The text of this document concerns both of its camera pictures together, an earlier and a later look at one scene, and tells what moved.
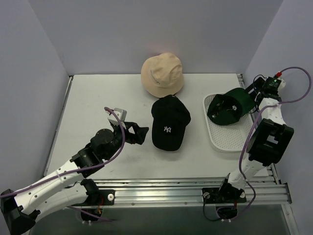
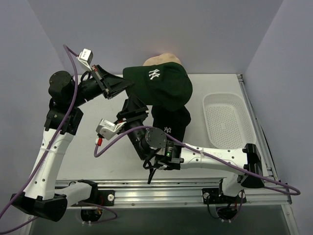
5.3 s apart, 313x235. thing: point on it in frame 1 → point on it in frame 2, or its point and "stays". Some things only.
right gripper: [252, 89] → [132, 115]
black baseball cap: [170, 119] stays
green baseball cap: [227, 109] → [165, 85]
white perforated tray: [227, 138] stays
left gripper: [128, 132] → [100, 81]
